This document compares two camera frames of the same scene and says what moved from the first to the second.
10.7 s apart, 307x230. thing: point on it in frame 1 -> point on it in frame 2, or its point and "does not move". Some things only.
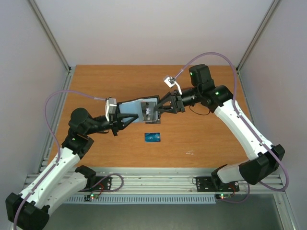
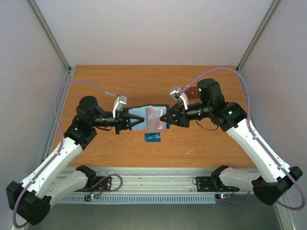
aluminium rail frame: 165,180 does not move
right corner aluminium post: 253,40 does not move
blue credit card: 152,137 does not move
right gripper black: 179,103 -> 183,115
